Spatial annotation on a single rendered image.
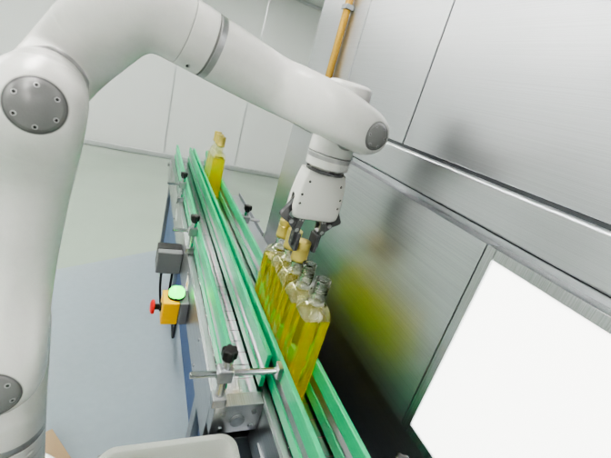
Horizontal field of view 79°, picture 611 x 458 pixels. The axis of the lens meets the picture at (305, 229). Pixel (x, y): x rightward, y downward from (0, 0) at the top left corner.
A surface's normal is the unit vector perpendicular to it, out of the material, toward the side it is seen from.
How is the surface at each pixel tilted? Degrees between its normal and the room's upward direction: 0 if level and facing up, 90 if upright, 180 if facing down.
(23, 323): 67
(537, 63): 90
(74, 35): 130
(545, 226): 90
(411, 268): 90
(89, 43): 134
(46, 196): 112
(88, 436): 0
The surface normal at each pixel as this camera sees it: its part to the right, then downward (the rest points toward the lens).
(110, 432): 0.27, -0.90
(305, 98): -0.25, 0.12
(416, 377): -0.90, -0.11
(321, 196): 0.31, 0.42
